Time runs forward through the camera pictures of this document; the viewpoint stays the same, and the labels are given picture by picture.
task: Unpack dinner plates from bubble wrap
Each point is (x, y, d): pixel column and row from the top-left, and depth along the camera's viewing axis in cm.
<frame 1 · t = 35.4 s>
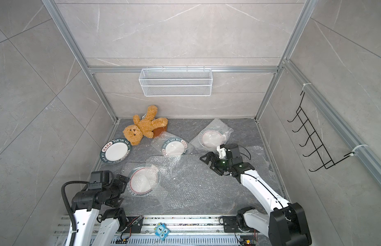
left hand: (129, 183, 76), fingers open
right hand: (206, 162, 81), fingers open
brown teddy bear: (134, 133, 103), point 8 cm above the table
large bubble wrap sheet: (188, 183, 88), on the table
bubble wrapped plate front left: (143, 180, 87), point 3 cm above the table
bubble wrapped plate back middle: (169, 144, 105), on the table
bubble wrapped plate back right: (215, 134, 109), point 3 cm above the table
brown wooden block: (157, 130, 110), point 4 cm above the table

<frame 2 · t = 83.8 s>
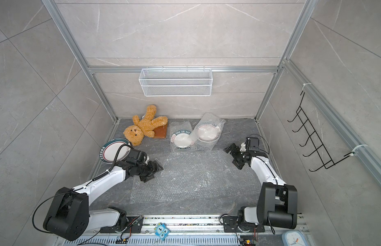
left hand: (161, 169, 86), fingers open
right hand: (229, 154, 88), fingers open
bubble wrapped plate back middle: (179, 133, 112), on the table
bubble wrapped plate back right: (206, 134, 110), point 2 cm above the table
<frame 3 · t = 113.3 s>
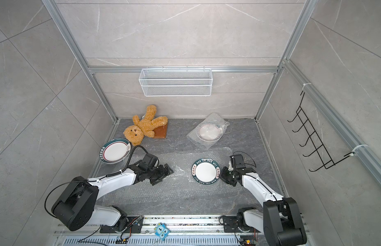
left hand: (171, 172, 88), fingers open
right hand: (221, 176, 87), fingers closed
bubble wrapped plate back middle: (205, 171, 93), on the table
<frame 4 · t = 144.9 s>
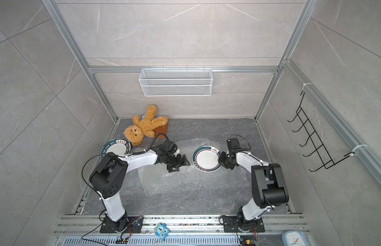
left hand: (188, 164, 90), fingers open
right hand: (221, 161, 94), fingers closed
bubble wrapped plate back right: (206, 159, 97), point 2 cm above the table
